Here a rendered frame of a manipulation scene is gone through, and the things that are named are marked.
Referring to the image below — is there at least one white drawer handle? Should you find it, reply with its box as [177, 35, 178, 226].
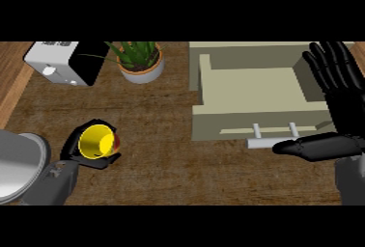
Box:
[245, 122, 302, 150]

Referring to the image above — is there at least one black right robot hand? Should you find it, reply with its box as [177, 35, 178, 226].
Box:
[270, 41, 365, 163]

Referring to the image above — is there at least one yellow cup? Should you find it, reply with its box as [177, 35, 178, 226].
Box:
[76, 123, 120, 160]

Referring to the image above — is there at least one beige cabinet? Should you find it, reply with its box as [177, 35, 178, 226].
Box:
[187, 41, 355, 92]

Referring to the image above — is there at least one potted green plant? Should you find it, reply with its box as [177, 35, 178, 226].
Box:
[78, 41, 166, 85]

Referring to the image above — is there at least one beige drawer front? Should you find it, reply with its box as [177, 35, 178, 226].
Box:
[190, 101, 338, 142]

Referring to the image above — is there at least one white and black toaster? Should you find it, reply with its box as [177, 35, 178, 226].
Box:
[21, 41, 110, 87]

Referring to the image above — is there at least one beige open drawer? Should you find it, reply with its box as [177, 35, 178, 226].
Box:
[197, 53, 330, 110]

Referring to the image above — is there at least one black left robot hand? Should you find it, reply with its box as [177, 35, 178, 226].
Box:
[58, 118, 122, 170]

